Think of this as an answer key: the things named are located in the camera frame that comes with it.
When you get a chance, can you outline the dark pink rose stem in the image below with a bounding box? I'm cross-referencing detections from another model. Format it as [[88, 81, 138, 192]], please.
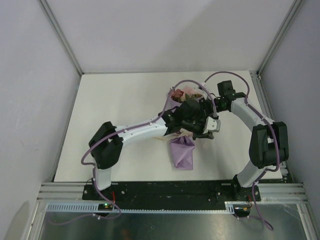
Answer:
[[169, 88, 186, 103]]

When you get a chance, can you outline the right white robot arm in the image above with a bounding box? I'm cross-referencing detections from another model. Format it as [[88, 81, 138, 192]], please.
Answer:
[[200, 80, 289, 201]]

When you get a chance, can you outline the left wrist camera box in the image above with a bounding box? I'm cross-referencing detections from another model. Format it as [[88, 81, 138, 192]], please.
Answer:
[[203, 116, 221, 134]]

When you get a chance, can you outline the white cable duct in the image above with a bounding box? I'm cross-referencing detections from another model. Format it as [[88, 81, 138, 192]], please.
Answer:
[[46, 202, 235, 214]]

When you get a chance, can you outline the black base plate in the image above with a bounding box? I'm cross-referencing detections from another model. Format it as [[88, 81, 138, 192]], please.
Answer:
[[82, 180, 261, 211]]

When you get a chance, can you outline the pink wrapping paper sheet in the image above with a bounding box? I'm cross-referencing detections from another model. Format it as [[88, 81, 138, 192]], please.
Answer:
[[168, 86, 196, 171]]

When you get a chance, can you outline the light pink rose stem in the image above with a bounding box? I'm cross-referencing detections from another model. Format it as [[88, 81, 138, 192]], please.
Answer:
[[184, 87, 204, 100]]

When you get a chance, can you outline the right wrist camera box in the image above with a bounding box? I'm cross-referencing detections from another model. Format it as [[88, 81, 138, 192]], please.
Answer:
[[198, 82, 208, 98]]

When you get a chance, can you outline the aluminium frame rail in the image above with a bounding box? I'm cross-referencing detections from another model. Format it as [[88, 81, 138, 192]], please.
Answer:
[[36, 182, 86, 202]]

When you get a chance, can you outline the cream ribbon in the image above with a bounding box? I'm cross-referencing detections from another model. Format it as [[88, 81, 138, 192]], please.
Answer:
[[152, 128, 193, 142]]

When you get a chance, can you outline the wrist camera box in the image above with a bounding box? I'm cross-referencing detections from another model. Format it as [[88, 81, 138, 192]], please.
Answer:
[[203, 116, 221, 134], [198, 82, 208, 98]]

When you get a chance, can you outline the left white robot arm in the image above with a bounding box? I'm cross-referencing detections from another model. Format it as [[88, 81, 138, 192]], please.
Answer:
[[88, 99, 220, 200]]

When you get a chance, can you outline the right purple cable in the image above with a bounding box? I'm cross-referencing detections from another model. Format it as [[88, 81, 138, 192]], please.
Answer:
[[203, 71, 281, 231]]

